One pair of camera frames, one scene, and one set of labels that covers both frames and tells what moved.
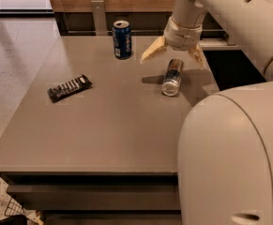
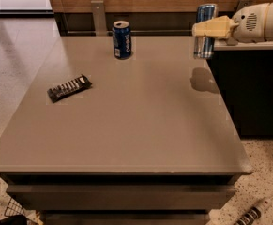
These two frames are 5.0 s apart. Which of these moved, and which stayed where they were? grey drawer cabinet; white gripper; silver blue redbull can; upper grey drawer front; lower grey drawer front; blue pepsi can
Moved: white gripper; silver blue redbull can
Stayed: grey drawer cabinet; upper grey drawer front; blue pepsi can; lower grey drawer front
